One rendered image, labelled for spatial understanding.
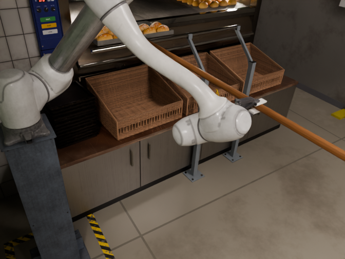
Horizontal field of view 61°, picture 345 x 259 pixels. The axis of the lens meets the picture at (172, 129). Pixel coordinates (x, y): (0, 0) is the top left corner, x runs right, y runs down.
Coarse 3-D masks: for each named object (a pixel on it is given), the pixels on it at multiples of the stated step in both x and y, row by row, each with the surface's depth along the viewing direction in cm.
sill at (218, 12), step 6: (204, 12) 257; (210, 12) 258; (216, 12) 260; (222, 12) 264; (228, 12) 268; (234, 12) 272; (240, 12) 277; (246, 12) 281; (156, 18) 232; (162, 18) 233; (168, 18) 234; (174, 18) 237; (180, 18) 240; (186, 18) 244; (192, 18) 247; (198, 18) 251; (204, 18) 255; (162, 24) 233
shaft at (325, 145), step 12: (180, 60) 155; (204, 72) 143; (216, 84) 137; (240, 96) 126; (264, 108) 118; (276, 120) 114; (288, 120) 111; (300, 132) 106; (324, 144) 100; (336, 156) 98
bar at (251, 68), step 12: (168, 36) 198; (180, 36) 202; (192, 36) 207; (240, 36) 231; (96, 48) 172; (108, 48) 176; (120, 48) 180; (192, 48) 208; (252, 60) 230; (252, 72) 232; (228, 156) 281; (240, 156) 281; (192, 168) 254; (192, 180) 252
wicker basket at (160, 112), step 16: (96, 80) 218; (112, 80) 225; (128, 80) 233; (144, 80) 242; (96, 96) 206; (112, 96) 228; (128, 96) 237; (144, 96) 246; (160, 96) 240; (176, 96) 222; (96, 112) 217; (112, 112) 226; (128, 112) 227; (144, 112) 201; (160, 112) 210; (176, 112) 220; (112, 128) 199; (128, 128) 209; (144, 128) 208
